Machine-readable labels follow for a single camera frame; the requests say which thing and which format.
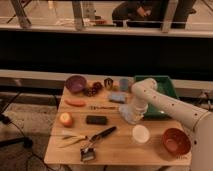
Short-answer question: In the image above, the black stand with cables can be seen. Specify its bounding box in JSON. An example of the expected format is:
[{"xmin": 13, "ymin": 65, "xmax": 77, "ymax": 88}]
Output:
[{"xmin": 0, "ymin": 93, "xmax": 33, "ymax": 149}]

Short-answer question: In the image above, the small metal cup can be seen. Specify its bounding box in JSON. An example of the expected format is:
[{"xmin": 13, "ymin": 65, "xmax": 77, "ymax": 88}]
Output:
[{"xmin": 104, "ymin": 78, "xmax": 113, "ymax": 89}]

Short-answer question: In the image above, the green plastic tray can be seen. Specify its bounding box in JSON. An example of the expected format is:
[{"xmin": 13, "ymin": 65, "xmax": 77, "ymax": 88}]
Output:
[{"xmin": 134, "ymin": 75, "xmax": 178, "ymax": 120}]

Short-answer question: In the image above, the orange carrot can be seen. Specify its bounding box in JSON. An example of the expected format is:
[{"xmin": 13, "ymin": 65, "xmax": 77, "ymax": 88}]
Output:
[{"xmin": 65, "ymin": 100, "xmax": 86, "ymax": 107}]

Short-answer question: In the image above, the black handled brush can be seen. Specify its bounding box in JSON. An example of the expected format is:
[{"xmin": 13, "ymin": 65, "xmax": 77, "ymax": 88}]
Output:
[{"xmin": 80, "ymin": 126, "xmax": 117, "ymax": 162}]

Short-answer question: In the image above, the black rectangular block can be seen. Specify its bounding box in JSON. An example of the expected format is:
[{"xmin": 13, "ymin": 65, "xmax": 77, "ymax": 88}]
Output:
[{"xmin": 86, "ymin": 115, "xmax": 107, "ymax": 125}]

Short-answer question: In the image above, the purple bowl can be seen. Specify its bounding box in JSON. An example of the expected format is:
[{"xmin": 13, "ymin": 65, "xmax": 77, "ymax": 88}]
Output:
[{"xmin": 65, "ymin": 75, "xmax": 87, "ymax": 93}]

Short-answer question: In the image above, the wooden table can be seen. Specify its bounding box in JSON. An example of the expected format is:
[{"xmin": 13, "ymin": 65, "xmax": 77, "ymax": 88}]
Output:
[{"xmin": 44, "ymin": 88, "xmax": 191, "ymax": 166}]

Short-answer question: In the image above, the red bowl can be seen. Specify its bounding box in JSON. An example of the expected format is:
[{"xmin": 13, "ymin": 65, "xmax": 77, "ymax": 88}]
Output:
[{"xmin": 162, "ymin": 128, "xmax": 191, "ymax": 156}]

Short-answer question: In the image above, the light blue towel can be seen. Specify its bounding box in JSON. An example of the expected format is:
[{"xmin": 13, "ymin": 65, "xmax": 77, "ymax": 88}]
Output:
[{"xmin": 119, "ymin": 104, "xmax": 143, "ymax": 125}]

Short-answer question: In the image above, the red yellow apple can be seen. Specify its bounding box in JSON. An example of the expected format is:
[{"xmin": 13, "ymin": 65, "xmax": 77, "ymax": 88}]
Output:
[{"xmin": 59, "ymin": 112, "xmax": 73, "ymax": 127}]

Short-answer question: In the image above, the thin brown stick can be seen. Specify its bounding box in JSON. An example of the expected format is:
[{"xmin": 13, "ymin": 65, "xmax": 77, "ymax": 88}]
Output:
[{"xmin": 89, "ymin": 106, "xmax": 118, "ymax": 110}]

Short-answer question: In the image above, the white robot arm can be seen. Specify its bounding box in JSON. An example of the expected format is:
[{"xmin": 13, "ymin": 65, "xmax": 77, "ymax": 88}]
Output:
[{"xmin": 129, "ymin": 78, "xmax": 213, "ymax": 171}]

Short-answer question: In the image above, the blue cup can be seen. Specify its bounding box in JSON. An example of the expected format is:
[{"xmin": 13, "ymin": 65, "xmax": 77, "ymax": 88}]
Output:
[{"xmin": 119, "ymin": 78, "xmax": 129, "ymax": 91}]

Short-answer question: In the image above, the person in dark clothes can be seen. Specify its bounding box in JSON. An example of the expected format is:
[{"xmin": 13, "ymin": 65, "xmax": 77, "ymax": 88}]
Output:
[{"xmin": 112, "ymin": 0, "xmax": 166, "ymax": 28}]

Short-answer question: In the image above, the bunch of dark grapes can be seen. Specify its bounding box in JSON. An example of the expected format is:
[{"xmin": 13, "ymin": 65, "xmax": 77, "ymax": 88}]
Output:
[{"xmin": 83, "ymin": 82, "xmax": 103, "ymax": 97}]

